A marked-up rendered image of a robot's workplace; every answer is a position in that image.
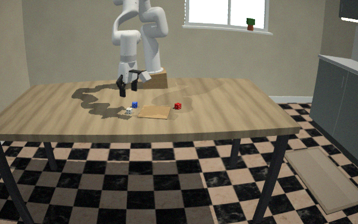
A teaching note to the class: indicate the brown mat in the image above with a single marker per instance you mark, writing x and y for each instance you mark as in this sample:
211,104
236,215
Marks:
154,112

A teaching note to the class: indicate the red die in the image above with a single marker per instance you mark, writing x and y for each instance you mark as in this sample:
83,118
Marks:
178,106

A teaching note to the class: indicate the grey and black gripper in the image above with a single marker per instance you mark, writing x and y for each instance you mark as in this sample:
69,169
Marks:
127,77

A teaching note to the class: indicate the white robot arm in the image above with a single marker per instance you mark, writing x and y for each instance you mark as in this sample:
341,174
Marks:
127,40

